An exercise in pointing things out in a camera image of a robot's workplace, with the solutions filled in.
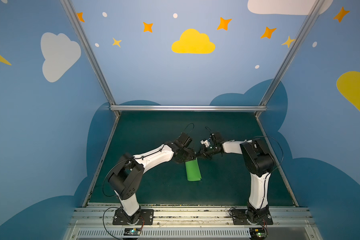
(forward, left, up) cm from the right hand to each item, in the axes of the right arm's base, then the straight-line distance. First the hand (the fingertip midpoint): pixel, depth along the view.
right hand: (195, 154), depth 97 cm
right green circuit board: (-40, -30, -2) cm, 51 cm away
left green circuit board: (-43, +31, -2) cm, 53 cm away
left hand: (-7, +1, +7) cm, 10 cm away
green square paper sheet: (-12, +1, +1) cm, 12 cm away
